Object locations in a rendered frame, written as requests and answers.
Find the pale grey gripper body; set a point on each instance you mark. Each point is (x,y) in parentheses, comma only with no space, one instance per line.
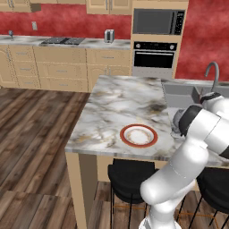
(177,120)

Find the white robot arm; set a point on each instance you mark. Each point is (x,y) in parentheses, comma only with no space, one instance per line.
(182,167)

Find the red rimmed white plate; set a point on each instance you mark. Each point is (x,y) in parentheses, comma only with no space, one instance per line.
(138,135)

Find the clear wine glass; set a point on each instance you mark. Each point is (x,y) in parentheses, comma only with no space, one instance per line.
(11,32)

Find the grey sink basin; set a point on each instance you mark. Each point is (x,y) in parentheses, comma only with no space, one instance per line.
(179,94)

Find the grey curved tap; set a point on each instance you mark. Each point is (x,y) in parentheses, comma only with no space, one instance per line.
(215,70)

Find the black and steel oven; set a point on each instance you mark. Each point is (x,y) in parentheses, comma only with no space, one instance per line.
(153,59)

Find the beige tall oven cabinet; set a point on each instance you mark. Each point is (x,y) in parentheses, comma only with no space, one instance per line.
(182,44)

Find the black bar stool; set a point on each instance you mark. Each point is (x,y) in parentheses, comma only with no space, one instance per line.
(128,179)
(216,188)

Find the grey microwave oven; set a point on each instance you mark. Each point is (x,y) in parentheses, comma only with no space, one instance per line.
(155,21)

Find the silver toaster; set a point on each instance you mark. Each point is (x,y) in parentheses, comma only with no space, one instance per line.
(108,36)

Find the beige base cupboards run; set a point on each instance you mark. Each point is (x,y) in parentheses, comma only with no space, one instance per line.
(59,68)

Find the black hob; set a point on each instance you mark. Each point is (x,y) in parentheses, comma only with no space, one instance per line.
(62,41)

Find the beige kitchen island frame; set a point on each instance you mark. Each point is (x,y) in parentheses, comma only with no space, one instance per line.
(76,184)

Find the beige wall cupboards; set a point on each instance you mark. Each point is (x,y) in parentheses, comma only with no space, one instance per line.
(108,6)
(18,5)

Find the white wall socket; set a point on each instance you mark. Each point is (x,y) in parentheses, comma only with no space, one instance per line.
(34,26)

